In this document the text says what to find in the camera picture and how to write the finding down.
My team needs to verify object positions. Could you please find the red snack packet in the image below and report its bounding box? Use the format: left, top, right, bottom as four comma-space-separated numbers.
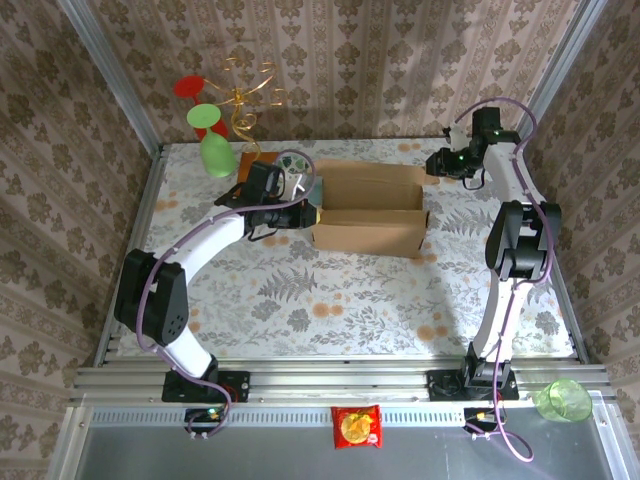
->
330, 404, 384, 450

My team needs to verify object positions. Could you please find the small black circuit board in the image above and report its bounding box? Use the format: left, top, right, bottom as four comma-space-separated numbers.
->
184, 407, 224, 426
463, 407, 504, 426

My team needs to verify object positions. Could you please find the gold wire glass stand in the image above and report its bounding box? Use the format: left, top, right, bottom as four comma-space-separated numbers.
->
199, 56, 288, 156

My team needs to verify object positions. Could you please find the floral patterned table cloth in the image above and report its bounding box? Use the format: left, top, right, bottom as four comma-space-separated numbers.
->
119, 138, 575, 359

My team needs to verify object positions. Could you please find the red plastic wine glass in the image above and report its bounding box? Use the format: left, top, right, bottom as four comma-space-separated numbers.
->
172, 74, 230, 142

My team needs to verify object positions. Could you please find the aluminium profile frame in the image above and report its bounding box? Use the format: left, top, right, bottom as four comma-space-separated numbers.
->
47, 0, 624, 480

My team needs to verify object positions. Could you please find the green plastic wine glass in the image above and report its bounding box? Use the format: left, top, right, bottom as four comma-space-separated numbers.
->
186, 103, 237, 180

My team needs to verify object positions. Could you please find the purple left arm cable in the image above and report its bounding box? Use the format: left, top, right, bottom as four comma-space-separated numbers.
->
137, 148, 316, 444

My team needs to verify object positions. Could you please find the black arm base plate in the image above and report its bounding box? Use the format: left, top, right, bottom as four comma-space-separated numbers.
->
161, 369, 251, 404
427, 369, 521, 401

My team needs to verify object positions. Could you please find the transparent green plastic cup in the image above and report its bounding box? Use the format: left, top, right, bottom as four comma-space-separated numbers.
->
534, 378, 594, 425

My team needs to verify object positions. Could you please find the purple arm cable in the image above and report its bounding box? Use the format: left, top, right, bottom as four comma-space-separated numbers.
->
452, 97, 556, 464
137, 148, 316, 444

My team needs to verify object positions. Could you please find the slotted grey cable duct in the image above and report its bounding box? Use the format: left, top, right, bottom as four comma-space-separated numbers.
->
89, 407, 604, 427

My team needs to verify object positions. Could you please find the brown cardboard paper box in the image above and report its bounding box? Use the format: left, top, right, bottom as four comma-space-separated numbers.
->
309, 159, 431, 260

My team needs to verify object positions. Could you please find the green patterned small bowl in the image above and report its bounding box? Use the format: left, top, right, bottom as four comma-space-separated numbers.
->
277, 153, 309, 174

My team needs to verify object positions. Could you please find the orange wooden base board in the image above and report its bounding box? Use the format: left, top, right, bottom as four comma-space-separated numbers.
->
236, 152, 281, 187

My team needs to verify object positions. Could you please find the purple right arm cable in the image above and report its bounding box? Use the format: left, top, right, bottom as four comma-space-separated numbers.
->
452, 97, 556, 464

